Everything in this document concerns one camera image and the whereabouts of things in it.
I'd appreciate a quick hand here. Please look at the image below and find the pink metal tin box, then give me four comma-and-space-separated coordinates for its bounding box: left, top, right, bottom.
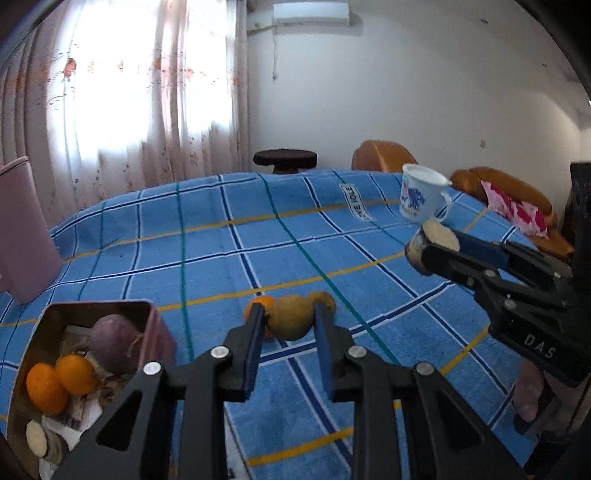
7, 300, 176, 480

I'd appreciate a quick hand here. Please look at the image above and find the cut sweet potato piece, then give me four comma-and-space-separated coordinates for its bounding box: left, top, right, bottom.
405, 219, 460, 277
25, 420, 70, 464

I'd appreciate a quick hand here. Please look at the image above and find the small orange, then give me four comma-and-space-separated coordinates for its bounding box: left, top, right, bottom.
55, 354, 99, 395
244, 295, 278, 340

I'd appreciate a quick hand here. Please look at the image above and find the white wall air conditioner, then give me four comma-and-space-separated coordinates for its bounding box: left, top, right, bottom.
272, 0, 352, 25

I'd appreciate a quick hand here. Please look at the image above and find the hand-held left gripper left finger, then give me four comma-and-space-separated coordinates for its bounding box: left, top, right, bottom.
53, 302, 267, 480

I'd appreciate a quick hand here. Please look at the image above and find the yellow-green round fruit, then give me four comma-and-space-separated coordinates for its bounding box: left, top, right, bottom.
267, 295, 317, 342
308, 291, 337, 315

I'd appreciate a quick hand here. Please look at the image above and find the brown leather armchair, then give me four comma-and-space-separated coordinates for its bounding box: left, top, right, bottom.
352, 140, 419, 172

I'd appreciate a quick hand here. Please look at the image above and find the dark round wooden stool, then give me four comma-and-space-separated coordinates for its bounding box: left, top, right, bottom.
253, 149, 318, 175

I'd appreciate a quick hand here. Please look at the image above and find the pink floral pillow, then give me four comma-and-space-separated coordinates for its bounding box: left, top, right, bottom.
480, 180, 550, 238

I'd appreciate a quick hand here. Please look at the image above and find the person's right hand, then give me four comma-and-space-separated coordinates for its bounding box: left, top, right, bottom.
512, 360, 549, 424

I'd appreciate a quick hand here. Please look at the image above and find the purple sweet potato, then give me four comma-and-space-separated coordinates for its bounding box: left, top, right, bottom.
88, 314, 144, 374

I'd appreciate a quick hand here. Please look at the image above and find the pink electric kettle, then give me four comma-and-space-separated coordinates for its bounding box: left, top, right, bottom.
0, 156, 62, 305

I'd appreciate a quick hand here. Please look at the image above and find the large orange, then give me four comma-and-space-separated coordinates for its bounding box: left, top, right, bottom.
26, 363, 70, 415

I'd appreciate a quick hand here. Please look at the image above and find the blue plaid tablecloth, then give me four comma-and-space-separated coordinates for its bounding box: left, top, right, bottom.
0, 169, 555, 480

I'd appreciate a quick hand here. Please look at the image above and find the white blue-print enamel cup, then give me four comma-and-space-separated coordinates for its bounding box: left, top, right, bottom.
398, 163, 454, 223

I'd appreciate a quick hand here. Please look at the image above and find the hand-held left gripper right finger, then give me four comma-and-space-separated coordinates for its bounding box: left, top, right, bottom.
314, 305, 527, 480

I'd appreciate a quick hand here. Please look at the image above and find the brown leather sofa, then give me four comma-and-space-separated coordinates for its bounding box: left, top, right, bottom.
450, 167, 575, 259

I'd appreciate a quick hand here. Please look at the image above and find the printed paper sheet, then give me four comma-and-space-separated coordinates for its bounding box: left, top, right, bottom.
39, 323, 121, 476

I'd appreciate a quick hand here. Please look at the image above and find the sheer floral curtain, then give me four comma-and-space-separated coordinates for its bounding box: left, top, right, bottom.
0, 0, 252, 227

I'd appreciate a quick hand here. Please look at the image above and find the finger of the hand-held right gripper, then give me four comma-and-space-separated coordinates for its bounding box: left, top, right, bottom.
421, 246, 576, 315
455, 231, 576, 286

